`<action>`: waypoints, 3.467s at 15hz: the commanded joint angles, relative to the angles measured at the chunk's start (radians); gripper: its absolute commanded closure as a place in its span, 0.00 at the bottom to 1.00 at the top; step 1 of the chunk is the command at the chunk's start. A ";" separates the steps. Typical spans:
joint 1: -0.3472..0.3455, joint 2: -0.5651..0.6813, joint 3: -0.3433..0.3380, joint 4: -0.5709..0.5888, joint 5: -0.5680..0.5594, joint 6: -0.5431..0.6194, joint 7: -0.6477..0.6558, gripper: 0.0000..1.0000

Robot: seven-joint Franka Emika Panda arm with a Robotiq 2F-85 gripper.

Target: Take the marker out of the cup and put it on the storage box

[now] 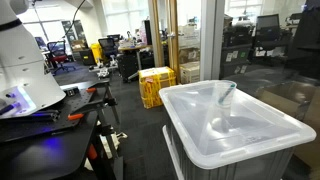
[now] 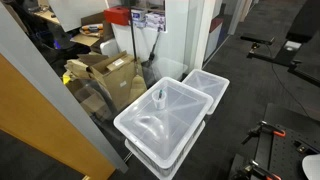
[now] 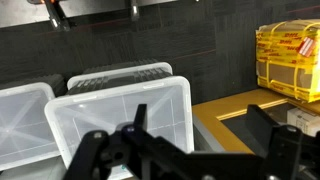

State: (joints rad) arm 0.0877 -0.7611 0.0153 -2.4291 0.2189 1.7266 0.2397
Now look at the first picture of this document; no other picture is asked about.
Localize teal capped marker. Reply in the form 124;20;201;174
218;83;237;104

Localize clear storage box lid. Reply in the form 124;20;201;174
158;79;318;170

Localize translucent plastic measuring cup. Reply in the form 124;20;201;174
213;79;238;109

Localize black storage shelf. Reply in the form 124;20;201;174
220;24;254;79

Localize grey plastic storage box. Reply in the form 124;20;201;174
164;121;296;180

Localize cardboard box with black tape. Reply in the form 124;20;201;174
259;80;320;122

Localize beige cardboard carton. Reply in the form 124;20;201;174
179;60;201;85

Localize black rolling cabinet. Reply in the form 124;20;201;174
117;53;140;83

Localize round wooden table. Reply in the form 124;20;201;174
117;43;154;81

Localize spare clear plastic lid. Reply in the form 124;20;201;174
162;124;186;180

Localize small white floor robot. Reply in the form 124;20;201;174
88;61;118;80

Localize blue mesh office chair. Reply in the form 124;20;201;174
97;37;120;68

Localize yellow bin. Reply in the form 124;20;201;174
90;42;103;65

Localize red office chair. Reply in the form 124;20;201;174
45;40;77;76

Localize black perforated breadboard plate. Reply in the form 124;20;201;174
0;87;102;144

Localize black high back chair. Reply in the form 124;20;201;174
252;13;284;65

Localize black work table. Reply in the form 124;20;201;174
0;113;113;180

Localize yellow strapped box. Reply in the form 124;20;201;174
138;66;177;110

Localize wooden door frame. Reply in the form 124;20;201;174
147;0;181;84

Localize white partition post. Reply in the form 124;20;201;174
199;0;227;82

